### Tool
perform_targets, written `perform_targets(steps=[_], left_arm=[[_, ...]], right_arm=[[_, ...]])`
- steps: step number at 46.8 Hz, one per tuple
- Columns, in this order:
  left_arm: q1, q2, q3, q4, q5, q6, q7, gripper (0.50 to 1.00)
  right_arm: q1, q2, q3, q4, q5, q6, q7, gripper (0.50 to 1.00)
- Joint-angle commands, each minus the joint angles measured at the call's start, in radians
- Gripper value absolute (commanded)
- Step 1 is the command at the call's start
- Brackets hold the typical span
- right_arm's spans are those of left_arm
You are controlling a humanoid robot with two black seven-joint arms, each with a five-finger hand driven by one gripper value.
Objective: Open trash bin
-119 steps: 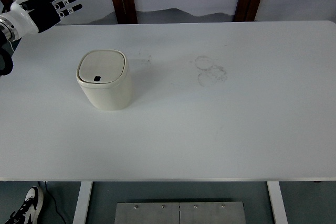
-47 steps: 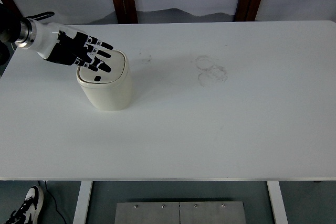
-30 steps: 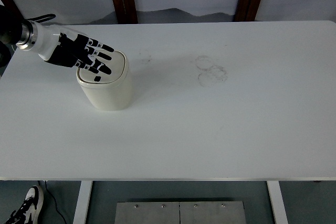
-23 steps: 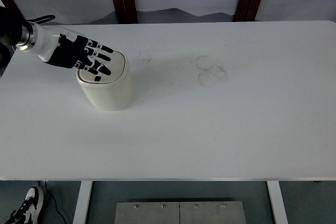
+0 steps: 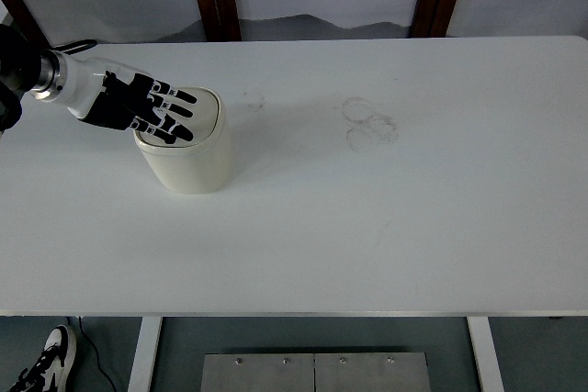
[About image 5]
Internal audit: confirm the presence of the cream trash bin body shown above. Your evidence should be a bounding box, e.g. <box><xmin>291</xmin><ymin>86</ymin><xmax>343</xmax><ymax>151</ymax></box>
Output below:
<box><xmin>133</xmin><ymin>88</ymin><xmax>232</xmax><ymax>196</ymax></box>

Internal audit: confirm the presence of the grey metal plate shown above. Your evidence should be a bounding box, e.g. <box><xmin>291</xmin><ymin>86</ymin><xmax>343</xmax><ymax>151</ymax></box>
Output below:
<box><xmin>199</xmin><ymin>352</ymin><xmax>431</xmax><ymax>392</ymax></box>

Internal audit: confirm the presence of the person's black white shoe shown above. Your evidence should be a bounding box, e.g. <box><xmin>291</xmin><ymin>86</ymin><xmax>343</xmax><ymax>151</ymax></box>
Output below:
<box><xmin>7</xmin><ymin>323</ymin><xmax>78</xmax><ymax>392</ymax></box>

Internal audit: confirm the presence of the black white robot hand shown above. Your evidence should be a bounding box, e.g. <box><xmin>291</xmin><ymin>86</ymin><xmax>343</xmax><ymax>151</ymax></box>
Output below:
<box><xmin>56</xmin><ymin>54</ymin><xmax>198</xmax><ymax>146</ymax></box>

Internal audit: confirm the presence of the cream trash bin lid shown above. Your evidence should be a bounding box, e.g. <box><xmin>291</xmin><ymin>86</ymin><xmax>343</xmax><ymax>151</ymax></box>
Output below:
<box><xmin>132</xmin><ymin>85</ymin><xmax>223</xmax><ymax>151</ymax></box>

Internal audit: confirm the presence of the white table leg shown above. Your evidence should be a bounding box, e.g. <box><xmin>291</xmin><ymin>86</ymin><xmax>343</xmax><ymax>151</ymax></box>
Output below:
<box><xmin>467</xmin><ymin>317</ymin><xmax>505</xmax><ymax>392</ymax></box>
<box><xmin>126</xmin><ymin>317</ymin><xmax>164</xmax><ymax>392</ymax></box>

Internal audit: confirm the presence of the black floor cable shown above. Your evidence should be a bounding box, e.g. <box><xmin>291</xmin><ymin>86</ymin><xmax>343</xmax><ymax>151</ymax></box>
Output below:
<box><xmin>73</xmin><ymin>316</ymin><xmax>121</xmax><ymax>392</ymax></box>

